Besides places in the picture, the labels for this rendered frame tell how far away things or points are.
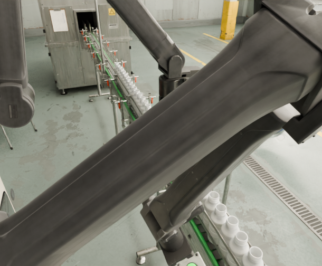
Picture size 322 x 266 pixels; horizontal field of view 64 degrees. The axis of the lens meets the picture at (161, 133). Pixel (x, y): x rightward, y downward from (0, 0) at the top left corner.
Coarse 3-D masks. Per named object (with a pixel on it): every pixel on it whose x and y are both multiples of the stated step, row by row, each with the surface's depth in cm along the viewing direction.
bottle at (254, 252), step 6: (252, 246) 74; (252, 252) 75; (258, 252) 74; (246, 258) 74; (252, 258) 72; (258, 258) 71; (240, 264) 78; (246, 264) 74; (252, 264) 73; (258, 264) 72
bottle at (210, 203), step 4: (212, 192) 92; (216, 192) 92; (212, 196) 93; (216, 196) 93; (208, 200) 92; (212, 200) 90; (216, 200) 90; (204, 204) 93; (208, 204) 92; (212, 204) 91; (204, 208) 94; (208, 208) 91; (212, 208) 91; (208, 212) 92; (204, 216) 95; (204, 220) 96; (208, 220) 94; (204, 224) 97; (208, 224) 95; (208, 228) 96
